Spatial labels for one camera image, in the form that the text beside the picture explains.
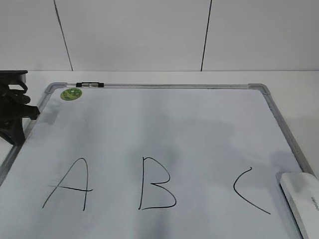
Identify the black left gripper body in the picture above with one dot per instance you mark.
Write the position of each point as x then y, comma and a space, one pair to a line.
14, 106

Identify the white board with grey frame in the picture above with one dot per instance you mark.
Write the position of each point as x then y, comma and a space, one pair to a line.
152, 162

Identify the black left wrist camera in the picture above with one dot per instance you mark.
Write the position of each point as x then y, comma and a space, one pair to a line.
13, 77

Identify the white whiteboard eraser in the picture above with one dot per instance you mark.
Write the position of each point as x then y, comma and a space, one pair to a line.
302, 193

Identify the round green magnet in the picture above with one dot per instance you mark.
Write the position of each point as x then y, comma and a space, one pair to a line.
71, 94

